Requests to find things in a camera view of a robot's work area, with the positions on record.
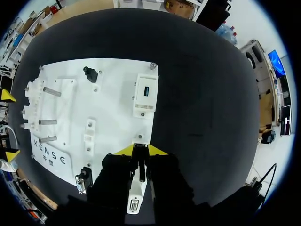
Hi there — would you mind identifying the white board with sockets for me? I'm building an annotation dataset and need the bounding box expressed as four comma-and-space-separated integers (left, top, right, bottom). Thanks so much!
21, 57, 161, 215

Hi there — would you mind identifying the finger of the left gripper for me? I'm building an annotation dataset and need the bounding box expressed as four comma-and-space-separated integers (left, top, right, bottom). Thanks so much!
0, 89, 17, 103
5, 149, 21, 163

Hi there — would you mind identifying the black and grey serial plug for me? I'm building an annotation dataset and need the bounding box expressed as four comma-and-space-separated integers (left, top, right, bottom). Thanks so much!
75, 166, 93, 195

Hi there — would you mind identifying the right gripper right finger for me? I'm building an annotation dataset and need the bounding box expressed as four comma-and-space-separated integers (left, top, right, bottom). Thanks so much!
148, 144, 196, 213

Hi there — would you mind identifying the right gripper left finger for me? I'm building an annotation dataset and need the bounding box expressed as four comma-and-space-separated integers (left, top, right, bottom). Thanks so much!
88, 144, 135, 213

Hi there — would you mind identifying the black Ethernet cable plug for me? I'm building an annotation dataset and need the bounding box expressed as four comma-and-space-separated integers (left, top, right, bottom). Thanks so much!
132, 143, 151, 183

